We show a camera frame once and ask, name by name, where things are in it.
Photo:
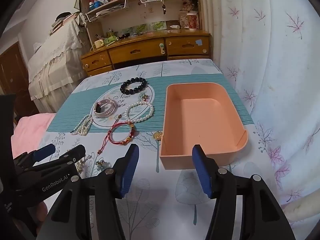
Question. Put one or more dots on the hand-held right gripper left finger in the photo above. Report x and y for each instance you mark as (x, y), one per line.
(128, 172)

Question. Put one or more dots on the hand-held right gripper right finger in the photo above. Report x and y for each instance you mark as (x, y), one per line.
(202, 172)

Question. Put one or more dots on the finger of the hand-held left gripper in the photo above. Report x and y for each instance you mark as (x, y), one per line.
(72, 156)
(45, 152)

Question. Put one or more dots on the pale flower hair clip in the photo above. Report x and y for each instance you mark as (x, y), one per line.
(102, 164)

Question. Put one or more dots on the peach plastic tray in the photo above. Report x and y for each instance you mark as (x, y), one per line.
(205, 120)

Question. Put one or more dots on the pink smartwatch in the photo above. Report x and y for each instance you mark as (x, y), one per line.
(108, 111)

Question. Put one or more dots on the person's left hand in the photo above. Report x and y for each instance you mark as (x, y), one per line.
(41, 213)

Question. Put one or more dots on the pink blanket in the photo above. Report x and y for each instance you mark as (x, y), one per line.
(27, 130)

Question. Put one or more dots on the printed teal striped tablecloth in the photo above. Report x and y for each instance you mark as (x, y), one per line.
(150, 205)

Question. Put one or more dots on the gold round pendant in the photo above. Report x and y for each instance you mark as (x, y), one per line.
(157, 136)

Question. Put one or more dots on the brown wooden door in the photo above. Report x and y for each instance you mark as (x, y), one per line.
(12, 72)

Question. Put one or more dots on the small wooden desk drawer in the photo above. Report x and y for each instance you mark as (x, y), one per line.
(96, 60)
(100, 71)

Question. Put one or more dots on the white lace furniture cover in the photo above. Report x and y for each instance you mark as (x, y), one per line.
(57, 55)

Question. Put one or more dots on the cream desk gadget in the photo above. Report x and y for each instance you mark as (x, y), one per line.
(99, 43)

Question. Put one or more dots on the wide wooden desk drawer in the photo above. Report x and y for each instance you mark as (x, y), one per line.
(136, 51)

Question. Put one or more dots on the wooden desk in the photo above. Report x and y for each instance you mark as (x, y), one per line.
(137, 51)

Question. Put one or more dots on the wooden drawer with blue sticker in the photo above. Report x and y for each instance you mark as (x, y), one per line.
(187, 45)

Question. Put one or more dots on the mint green drawer hook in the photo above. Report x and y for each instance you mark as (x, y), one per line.
(161, 48)

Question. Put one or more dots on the stack of books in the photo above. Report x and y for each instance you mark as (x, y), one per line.
(60, 25)

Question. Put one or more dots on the black hat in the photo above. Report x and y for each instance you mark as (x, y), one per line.
(63, 15)

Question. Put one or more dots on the white leaf print curtain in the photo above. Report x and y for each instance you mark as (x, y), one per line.
(275, 55)

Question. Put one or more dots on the wooden desk hutch shelf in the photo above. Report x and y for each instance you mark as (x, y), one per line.
(110, 17)

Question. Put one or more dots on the small white bottle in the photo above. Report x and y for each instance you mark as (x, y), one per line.
(175, 26)

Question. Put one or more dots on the red patterned mug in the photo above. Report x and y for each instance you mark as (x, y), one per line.
(192, 21)

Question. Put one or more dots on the group of cosmetic bottles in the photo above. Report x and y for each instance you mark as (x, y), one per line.
(100, 0)

